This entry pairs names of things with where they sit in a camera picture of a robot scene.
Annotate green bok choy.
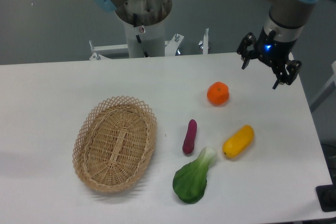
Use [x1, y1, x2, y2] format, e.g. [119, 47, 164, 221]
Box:
[172, 146, 217, 204]

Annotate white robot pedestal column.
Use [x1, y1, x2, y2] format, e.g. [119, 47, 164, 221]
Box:
[114, 0, 173, 58]

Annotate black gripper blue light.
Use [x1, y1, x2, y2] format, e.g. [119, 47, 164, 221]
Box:
[236, 28, 302, 90]

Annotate white frame at right edge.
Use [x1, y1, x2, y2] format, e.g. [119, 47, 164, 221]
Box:
[309, 61, 335, 113]

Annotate yellow mango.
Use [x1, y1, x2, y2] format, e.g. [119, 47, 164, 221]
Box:
[222, 125, 255, 158]

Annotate white metal base frame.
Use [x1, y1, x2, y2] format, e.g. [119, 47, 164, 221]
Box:
[88, 28, 211, 61]

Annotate oval wicker basket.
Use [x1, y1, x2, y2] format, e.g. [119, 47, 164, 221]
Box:
[72, 96, 157, 193]

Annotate orange mandarin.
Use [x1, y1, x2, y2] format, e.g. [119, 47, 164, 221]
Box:
[207, 82, 229, 105]

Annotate black device at table edge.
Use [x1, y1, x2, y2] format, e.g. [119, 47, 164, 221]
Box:
[316, 185, 335, 212]

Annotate purple sweet potato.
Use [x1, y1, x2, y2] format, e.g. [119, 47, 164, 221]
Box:
[182, 119, 197, 155]

